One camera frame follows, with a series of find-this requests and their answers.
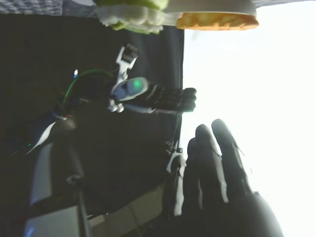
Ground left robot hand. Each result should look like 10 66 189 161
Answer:
161 118 285 237

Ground green and white toy cake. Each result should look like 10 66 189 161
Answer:
94 0 171 35

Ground orange toy bread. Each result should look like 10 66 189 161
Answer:
175 13 260 31

